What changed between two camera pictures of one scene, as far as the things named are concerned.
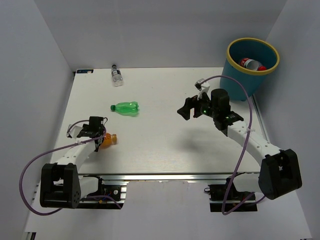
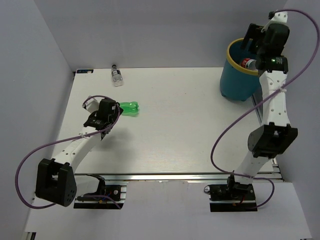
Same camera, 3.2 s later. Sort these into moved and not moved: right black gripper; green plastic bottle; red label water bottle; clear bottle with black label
Moved: right black gripper
Not moved: red label water bottle; clear bottle with black label; green plastic bottle
